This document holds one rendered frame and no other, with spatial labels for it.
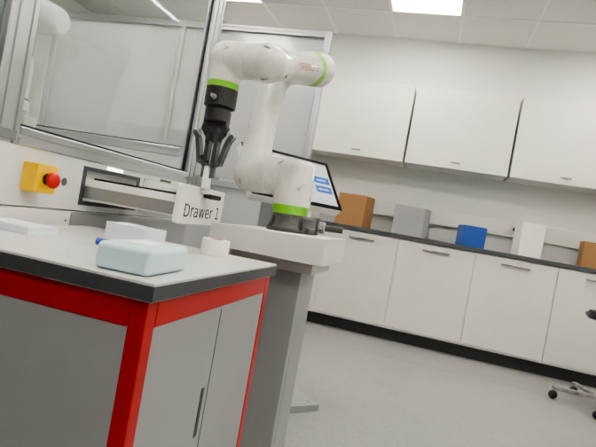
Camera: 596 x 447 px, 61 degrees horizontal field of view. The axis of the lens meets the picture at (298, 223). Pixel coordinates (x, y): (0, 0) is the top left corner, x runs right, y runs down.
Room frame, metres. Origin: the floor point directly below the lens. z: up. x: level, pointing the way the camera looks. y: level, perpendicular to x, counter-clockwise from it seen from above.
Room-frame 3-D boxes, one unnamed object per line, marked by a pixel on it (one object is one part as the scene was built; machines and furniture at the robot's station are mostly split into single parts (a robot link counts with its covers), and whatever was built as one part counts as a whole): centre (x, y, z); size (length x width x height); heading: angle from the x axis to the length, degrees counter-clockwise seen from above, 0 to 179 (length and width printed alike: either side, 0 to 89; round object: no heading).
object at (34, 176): (1.26, 0.65, 0.88); 0.07 x 0.05 x 0.07; 166
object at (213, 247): (1.29, 0.20, 0.78); 0.07 x 0.07 x 0.04
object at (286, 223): (1.73, -0.02, 0.87); 0.26 x 0.15 x 0.06; 81
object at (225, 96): (1.47, 0.28, 1.19); 0.12 x 0.09 x 0.06; 166
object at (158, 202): (1.56, 0.50, 0.86); 0.40 x 0.26 x 0.06; 76
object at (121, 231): (1.29, 0.40, 0.78); 0.12 x 0.08 x 0.04; 65
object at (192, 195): (1.51, 0.29, 0.87); 0.29 x 0.02 x 0.11; 166
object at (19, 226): (1.09, 0.59, 0.77); 0.13 x 0.09 x 0.02; 76
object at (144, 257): (0.85, 0.25, 0.78); 0.15 x 0.10 x 0.04; 171
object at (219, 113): (1.47, 0.28, 1.11); 0.08 x 0.07 x 0.09; 76
